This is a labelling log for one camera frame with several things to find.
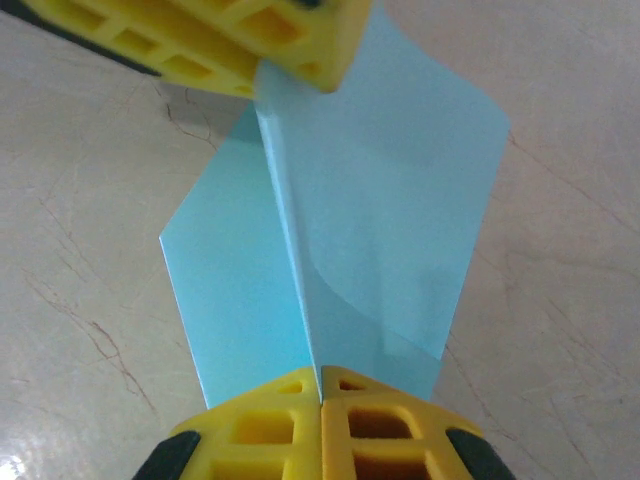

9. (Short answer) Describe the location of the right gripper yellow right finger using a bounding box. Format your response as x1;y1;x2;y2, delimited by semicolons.
319;365;517;480

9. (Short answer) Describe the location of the light blue paper sheet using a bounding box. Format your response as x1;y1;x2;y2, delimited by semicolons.
158;7;513;408

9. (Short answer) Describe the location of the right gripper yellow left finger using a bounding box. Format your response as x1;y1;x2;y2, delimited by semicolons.
132;367;322;480

